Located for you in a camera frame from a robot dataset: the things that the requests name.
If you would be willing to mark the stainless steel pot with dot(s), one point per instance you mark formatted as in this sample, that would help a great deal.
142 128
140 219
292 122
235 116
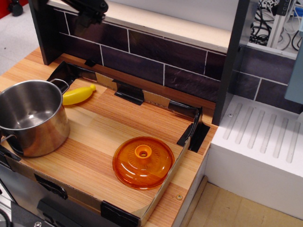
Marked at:
32 118

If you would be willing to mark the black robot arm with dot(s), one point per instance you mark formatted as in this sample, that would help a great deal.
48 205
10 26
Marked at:
90 11

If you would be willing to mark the orange transparent pot lid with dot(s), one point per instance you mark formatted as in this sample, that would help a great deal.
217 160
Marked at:
142 163

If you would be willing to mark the cardboard fence with black tape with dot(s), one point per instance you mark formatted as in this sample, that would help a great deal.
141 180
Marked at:
75 185

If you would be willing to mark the yellow plastic squeeze bottle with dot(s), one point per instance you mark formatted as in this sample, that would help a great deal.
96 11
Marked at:
78 95

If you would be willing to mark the white dish drainer block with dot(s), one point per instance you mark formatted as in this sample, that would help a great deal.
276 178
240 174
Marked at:
257 153

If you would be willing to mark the grey-blue box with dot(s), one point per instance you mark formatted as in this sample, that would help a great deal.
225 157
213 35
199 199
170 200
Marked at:
294 90

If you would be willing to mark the black caster wheel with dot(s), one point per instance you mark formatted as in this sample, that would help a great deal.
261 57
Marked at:
15 8

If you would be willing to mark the dark grey shelf frame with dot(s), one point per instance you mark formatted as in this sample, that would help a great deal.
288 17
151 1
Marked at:
190 63

